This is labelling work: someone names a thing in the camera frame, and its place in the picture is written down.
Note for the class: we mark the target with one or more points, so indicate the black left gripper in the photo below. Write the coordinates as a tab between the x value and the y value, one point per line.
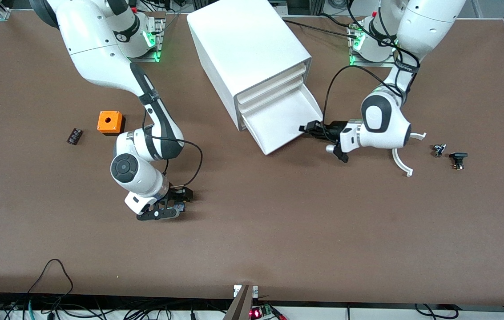
332	130

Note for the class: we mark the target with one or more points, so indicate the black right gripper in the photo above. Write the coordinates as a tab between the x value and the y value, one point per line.
175	195

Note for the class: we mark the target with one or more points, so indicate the green push button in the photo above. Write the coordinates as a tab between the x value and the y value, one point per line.
180	207

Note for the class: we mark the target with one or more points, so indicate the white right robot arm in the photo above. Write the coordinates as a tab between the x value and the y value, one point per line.
96	53

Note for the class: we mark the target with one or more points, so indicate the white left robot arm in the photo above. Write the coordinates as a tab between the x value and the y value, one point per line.
385	124

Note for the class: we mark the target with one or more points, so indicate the orange box with hole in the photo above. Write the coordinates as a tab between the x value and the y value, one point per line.
109	121

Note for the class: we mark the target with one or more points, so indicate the small metal valve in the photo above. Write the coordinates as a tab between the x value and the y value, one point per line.
438	150

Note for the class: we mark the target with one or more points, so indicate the circuit board with red light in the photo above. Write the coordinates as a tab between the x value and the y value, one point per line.
263	312

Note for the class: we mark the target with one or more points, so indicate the white semicircular bracket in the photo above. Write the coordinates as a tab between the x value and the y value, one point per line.
401	164

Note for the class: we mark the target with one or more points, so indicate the black push button switch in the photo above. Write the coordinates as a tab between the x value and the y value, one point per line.
458	156

